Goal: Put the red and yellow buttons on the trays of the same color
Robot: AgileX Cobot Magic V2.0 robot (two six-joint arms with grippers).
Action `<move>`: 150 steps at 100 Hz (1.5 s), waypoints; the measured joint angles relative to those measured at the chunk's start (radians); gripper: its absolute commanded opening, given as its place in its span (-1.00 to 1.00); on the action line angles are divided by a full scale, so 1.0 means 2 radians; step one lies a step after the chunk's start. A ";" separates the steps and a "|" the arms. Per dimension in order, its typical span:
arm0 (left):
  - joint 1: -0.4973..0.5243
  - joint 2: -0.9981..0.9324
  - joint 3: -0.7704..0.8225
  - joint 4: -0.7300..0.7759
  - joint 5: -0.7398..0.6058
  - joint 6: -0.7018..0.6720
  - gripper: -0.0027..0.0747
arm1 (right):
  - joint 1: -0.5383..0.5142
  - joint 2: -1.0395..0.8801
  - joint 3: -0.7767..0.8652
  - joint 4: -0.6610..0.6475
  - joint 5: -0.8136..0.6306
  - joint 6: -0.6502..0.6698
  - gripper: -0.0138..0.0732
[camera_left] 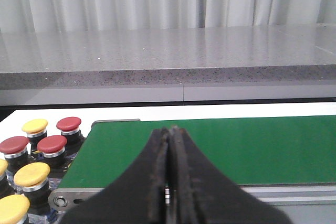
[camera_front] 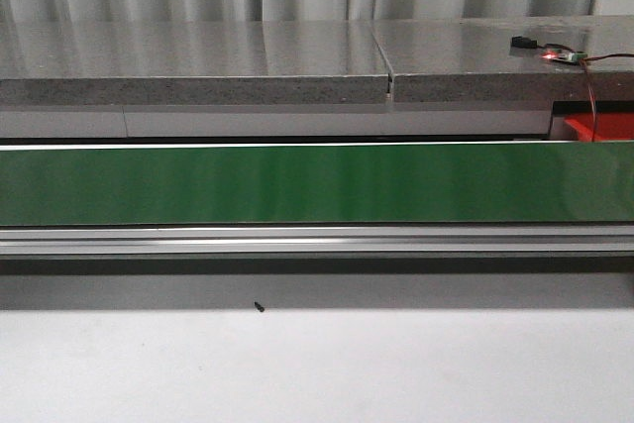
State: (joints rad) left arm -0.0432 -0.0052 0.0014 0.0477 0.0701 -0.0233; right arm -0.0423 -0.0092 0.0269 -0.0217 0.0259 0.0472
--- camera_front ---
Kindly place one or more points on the grey stone countertop slab left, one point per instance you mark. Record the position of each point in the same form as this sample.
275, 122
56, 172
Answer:
191, 63

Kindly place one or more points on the grey stone countertop slab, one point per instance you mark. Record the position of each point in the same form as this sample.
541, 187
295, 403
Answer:
191, 63
473, 60

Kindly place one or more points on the grey stone countertop slab right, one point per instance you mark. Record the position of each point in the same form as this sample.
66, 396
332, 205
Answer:
473, 60

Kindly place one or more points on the black usb plug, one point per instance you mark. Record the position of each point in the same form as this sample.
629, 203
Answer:
524, 43

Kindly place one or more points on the green conveyor belt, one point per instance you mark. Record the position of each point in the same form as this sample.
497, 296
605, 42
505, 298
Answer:
329, 184

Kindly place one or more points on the small green circuit board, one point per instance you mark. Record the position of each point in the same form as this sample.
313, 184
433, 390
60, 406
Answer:
563, 56

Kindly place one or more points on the red plastic bin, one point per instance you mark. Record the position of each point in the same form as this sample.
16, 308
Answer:
606, 127

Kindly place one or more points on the aluminium conveyor side rail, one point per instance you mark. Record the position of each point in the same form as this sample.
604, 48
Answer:
318, 240

